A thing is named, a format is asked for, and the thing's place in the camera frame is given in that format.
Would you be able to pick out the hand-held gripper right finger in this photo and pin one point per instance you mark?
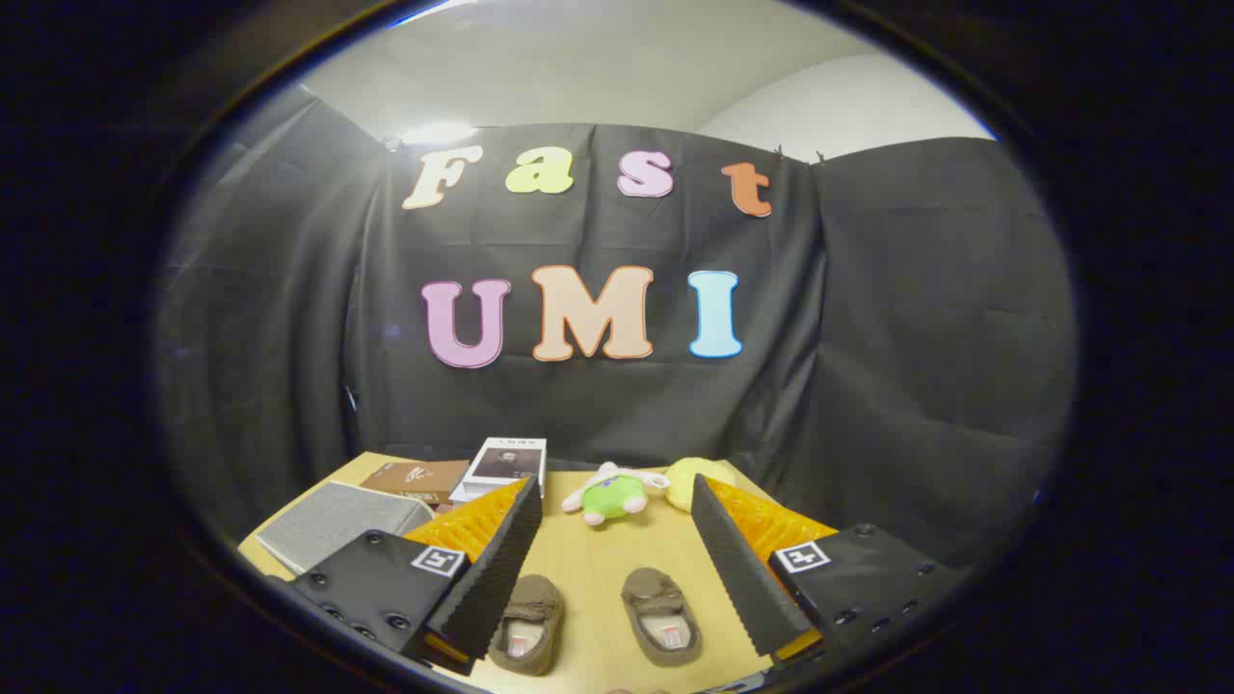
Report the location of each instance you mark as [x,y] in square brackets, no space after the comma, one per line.
[737,569]

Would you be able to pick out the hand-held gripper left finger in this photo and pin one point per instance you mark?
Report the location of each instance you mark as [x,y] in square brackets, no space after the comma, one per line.
[501,569]

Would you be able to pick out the brown fuzzy shoe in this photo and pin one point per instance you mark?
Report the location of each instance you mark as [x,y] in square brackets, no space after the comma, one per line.
[528,627]
[660,607]

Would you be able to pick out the grey fabric storage box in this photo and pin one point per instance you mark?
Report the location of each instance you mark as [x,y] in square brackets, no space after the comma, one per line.
[333,520]

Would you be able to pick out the plain white book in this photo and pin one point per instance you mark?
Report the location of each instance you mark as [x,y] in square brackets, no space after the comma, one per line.
[461,493]

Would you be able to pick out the yellow plush toy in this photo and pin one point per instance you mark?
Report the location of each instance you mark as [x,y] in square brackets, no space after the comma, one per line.
[683,482]

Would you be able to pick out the white portrait cover book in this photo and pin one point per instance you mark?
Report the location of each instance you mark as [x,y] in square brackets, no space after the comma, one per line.
[506,463]

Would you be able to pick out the brown book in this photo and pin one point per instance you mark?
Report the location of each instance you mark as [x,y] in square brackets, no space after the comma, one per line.
[415,477]

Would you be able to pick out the green and pink plush toy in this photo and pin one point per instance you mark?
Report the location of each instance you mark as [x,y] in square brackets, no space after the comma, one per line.
[612,493]

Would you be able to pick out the black backdrop cloth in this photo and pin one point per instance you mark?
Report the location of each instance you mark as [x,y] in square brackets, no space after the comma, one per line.
[868,337]

